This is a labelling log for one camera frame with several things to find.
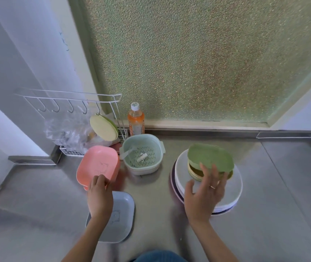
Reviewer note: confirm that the person's right hand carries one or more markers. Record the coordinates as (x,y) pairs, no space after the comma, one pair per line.
(203,201)

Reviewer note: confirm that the person's left hand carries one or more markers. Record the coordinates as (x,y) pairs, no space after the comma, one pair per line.
(99,199)

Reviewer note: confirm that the blue-grey square dish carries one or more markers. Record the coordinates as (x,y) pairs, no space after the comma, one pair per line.
(120,218)

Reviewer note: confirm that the pale lavender small round plate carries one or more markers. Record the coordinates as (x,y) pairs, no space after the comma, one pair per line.
(232,188)

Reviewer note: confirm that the pink square dish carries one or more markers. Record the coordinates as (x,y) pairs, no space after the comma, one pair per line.
(95,163)

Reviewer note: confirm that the green square dish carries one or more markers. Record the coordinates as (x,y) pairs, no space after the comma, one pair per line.
(210,156)

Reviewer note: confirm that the person's left forearm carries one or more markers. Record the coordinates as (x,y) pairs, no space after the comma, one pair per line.
(87,242)

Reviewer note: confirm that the mint green strainer bowl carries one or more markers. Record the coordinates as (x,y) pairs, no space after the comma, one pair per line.
(142,170)

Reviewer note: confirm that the small white plastic piece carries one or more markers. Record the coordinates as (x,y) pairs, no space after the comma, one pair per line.
(142,158)

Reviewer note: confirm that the yellow green oval sponge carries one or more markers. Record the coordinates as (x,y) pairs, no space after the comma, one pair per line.
(103,128)

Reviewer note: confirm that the blue knit top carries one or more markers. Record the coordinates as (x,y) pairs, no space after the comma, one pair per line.
(158,257)

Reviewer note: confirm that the clear plastic bag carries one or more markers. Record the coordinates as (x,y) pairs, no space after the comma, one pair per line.
(62,130)

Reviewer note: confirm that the orange drink bottle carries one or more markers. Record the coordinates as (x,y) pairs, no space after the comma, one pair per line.
(136,120)

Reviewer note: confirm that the frosted glass window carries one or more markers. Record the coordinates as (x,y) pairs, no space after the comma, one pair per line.
(199,57)

